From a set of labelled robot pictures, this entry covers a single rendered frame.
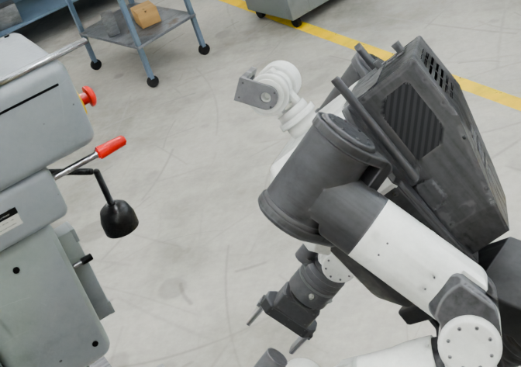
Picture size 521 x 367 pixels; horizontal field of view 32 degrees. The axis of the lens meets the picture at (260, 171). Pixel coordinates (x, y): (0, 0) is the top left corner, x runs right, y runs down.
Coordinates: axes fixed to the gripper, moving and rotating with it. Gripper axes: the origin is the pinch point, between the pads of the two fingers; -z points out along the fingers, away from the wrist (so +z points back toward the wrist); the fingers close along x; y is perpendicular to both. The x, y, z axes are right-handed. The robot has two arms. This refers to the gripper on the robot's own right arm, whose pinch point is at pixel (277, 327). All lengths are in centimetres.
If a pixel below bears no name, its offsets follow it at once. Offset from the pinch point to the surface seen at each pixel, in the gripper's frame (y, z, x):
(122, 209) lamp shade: -0.9, 2.4, 39.2
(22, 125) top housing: 26, 24, 59
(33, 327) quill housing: 27.1, -9.8, 40.3
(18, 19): -508, -246, 204
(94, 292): 11.7, -8.4, 34.7
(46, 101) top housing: 23, 28, 58
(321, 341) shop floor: -138, -91, -51
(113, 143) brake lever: 14, 23, 47
